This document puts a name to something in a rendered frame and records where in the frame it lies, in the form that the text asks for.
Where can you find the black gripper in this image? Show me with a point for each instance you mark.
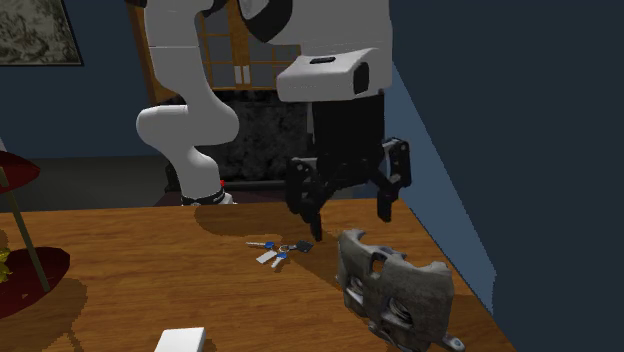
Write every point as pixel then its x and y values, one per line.
pixel 346 131

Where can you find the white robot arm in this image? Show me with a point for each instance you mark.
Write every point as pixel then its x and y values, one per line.
pixel 183 83

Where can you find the black mottled cabinet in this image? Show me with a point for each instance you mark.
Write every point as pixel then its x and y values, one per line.
pixel 268 141

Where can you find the key bunch with blue tags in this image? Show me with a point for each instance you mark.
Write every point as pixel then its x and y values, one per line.
pixel 280 251

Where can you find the grey metal brake caliper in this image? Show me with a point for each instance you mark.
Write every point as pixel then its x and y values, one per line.
pixel 395 287

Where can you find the white box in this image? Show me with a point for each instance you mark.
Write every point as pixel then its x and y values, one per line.
pixel 180 340

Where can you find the red tiered serving stand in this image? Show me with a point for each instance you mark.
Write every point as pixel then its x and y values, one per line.
pixel 22 278

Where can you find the yellow green fruit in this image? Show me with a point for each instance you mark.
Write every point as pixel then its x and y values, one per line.
pixel 3 265

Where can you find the framed wall picture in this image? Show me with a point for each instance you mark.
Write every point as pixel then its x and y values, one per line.
pixel 34 29

